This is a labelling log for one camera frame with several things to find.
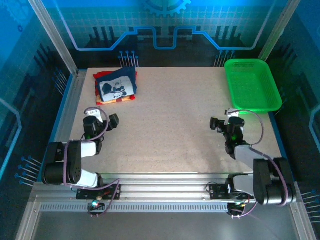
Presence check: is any green plastic basket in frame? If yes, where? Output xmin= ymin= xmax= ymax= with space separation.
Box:
xmin=224 ymin=58 xmax=283 ymax=115

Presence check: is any aluminium frame rail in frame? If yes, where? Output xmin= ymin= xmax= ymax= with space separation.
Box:
xmin=14 ymin=172 xmax=318 ymax=240

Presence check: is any red printed t-shirt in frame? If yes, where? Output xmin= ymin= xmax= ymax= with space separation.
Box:
xmin=92 ymin=70 xmax=139 ymax=106

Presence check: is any navy blue t-shirt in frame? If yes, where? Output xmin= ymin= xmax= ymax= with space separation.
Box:
xmin=95 ymin=66 xmax=138 ymax=103

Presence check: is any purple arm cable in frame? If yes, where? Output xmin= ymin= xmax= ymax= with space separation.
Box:
xmin=62 ymin=106 xmax=123 ymax=218
xmin=231 ymin=109 xmax=291 ymax=220

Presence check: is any table side rail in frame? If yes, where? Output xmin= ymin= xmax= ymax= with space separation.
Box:
xmin=41 ymin=69 xmax=88 ymax=182
xmin=259 ymin=72 xmax=296 ymax=182

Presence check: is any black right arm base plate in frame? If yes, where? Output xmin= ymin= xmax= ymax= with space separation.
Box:
xmin=207 ymin=183 xmax=256 ymax=201

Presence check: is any slotted grey cable duct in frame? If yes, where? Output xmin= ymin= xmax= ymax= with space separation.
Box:
xmin=39 ymin=202 xmax=230 ymax=214

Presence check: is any aluminium corner post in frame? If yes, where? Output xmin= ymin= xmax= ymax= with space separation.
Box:
xmin=27 ymin=0 xmax=80 ymax=76
xmin=253 ymin=0 xmax=301 ymax=72

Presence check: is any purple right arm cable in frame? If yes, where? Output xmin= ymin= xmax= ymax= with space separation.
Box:
xmin=231 ymin=109 xmax=291 ymax=220

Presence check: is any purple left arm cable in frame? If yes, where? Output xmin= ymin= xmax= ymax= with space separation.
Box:
xmin=62 ymin=106 xmax=123 ymax=218

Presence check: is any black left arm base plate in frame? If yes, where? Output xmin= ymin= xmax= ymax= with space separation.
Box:
xmin=75 ymin=183 xmax=123 ymax=201

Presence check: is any small LED connector board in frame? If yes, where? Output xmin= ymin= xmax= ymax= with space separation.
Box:
xmin=226 ymin=199 xmax=247 ymax=220
xmin=87 ymin=198 xmax=106 ymax=217

